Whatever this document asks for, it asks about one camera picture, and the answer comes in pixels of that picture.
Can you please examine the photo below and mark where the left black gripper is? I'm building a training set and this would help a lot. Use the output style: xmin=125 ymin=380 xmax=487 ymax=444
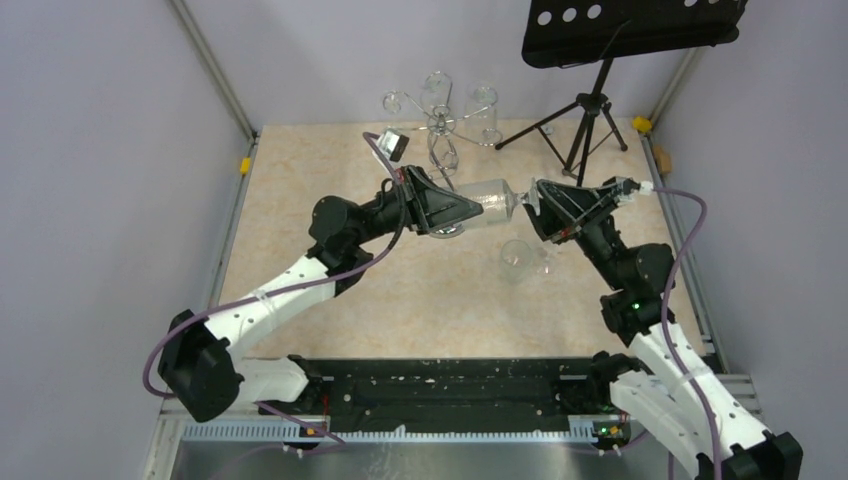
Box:
xmin=350 ymin=164 xmax=484 ymax=246

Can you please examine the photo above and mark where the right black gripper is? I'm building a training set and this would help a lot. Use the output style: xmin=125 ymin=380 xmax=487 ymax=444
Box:
xmin=518 ymin=180 xmax=627 ymax=291

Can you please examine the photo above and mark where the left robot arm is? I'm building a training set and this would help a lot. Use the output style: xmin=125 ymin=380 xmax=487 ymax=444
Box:
xmin=144 ymin=167 xmax=484 ymax=422

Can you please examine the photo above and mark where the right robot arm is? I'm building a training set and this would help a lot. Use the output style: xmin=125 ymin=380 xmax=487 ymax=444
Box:
xmin=525 ymin=177 xmax=803 ymax=479

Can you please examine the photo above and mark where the chrome wine glass rack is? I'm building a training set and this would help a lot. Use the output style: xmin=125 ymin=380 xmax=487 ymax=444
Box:
xmin=390 ymin=80 xmax=503 ymax=192

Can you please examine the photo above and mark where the yellow corner clip right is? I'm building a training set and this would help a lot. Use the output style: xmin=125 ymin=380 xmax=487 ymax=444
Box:
xmin=631 ymin=116 xmax=653 ymax=135

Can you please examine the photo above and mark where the black music stand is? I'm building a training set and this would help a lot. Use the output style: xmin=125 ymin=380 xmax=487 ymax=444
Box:
xmin=494 ymin=0 xmax=747 ymax=182

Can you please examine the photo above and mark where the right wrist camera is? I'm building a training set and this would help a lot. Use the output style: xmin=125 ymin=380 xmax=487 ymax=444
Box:
xmin=615 ymin=177 xmax=655 ymax=202

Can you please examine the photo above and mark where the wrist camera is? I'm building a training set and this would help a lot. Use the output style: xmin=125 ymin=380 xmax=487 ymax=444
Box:
xmin=615 ymin=177 xmax=655 ymax=202
xmin=376 ymin=128 xmax=410 ymax=163

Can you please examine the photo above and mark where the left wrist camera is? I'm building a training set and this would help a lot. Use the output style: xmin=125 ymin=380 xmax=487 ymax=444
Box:
xmin=376 ymin=128 xmax=410 ymax=163

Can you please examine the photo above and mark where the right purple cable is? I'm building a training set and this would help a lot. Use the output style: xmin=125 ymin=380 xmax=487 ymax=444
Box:
xmin=651 ymin=186 xmax=725 ymax=480

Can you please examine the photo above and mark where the purple cable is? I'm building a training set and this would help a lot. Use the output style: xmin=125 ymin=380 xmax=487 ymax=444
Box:
xmin=651 ymin=186 xmax=725 ymax=480
xmin=141 ymin=132 xmax=407 ymax=454

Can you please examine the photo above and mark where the brown block on rail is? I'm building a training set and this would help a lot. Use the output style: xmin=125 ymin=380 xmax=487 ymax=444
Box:
xmin=652 ymin=145 xmax=673 ymax=176

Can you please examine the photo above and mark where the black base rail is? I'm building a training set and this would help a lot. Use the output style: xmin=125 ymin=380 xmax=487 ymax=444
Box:
xmin=258 ymin=356 xmax=631 ymax=438

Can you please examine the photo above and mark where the aluminium frame post right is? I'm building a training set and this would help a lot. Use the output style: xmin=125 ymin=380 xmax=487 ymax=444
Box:
xmin=649 ymin=47 xmax=704 ymax=129

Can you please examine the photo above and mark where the aluminium frame post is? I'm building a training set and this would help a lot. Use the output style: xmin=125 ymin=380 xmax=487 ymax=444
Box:
xmin=166 ymin=0 xmax=258 ymax=141
xmin=649 ymin=47 xmax=704 ymax=129

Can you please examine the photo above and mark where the white cable duct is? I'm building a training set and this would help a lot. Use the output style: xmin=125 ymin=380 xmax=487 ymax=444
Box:
xmin=181 ymin=420 xmax=626 ymax=444

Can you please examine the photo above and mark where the aluminium frame post left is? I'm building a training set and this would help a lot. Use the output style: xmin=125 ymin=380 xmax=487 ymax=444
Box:
xmin=166 ymin=0 xmax=258 ymax=141

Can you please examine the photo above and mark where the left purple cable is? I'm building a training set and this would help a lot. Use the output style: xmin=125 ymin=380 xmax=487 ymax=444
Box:
xmin=141 ymin=132 xmax=407 ymax=454

